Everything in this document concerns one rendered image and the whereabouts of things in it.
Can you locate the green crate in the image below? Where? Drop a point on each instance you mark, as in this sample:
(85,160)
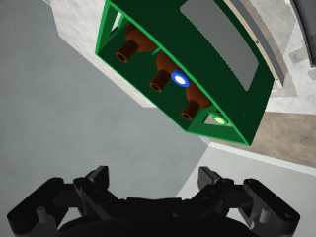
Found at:
(209,43)

